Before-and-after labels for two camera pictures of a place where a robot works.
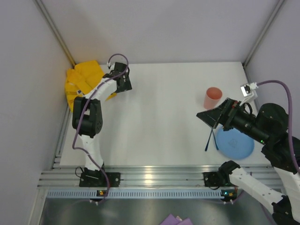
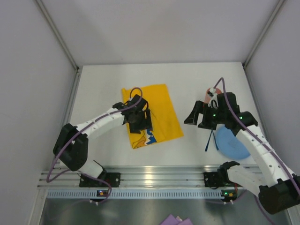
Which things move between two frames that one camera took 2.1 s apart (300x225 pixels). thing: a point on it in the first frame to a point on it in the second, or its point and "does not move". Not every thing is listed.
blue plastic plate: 234,143 does not move
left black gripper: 124,83 to 145,120
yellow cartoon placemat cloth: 80,79 to 166,125
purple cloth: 171,220 does not move
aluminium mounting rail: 66,176 does not move
